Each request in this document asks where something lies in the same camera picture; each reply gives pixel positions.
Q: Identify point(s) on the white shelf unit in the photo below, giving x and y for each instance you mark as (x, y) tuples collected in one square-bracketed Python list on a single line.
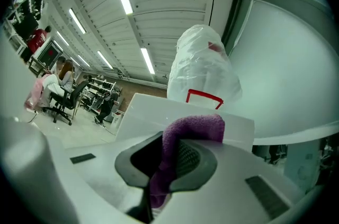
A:
[(98, 85)]

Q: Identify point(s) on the purple cloth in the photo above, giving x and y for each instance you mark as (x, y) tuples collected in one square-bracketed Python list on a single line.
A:
[(193, 126)]

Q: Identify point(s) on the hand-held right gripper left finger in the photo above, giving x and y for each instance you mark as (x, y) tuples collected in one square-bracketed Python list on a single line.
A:
[(124, 164)]

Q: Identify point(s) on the plastic-wrapped water jug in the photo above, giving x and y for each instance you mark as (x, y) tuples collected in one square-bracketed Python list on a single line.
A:
[(201, 72)]

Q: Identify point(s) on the pink plastic bag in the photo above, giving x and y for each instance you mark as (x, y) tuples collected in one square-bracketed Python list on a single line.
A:
[(37, 90)]

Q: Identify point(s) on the white water dispenser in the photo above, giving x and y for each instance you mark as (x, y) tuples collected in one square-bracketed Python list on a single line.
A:
[(153, 114)]

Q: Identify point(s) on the black swivel chair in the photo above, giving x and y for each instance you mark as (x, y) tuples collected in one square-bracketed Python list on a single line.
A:
[(71, 98)]

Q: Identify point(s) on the black screen with red spot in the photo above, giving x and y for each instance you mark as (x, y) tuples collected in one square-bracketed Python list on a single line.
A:
[(50, 53)]

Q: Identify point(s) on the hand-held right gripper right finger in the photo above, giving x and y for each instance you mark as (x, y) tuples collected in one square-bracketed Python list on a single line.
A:
[(202, 164)]

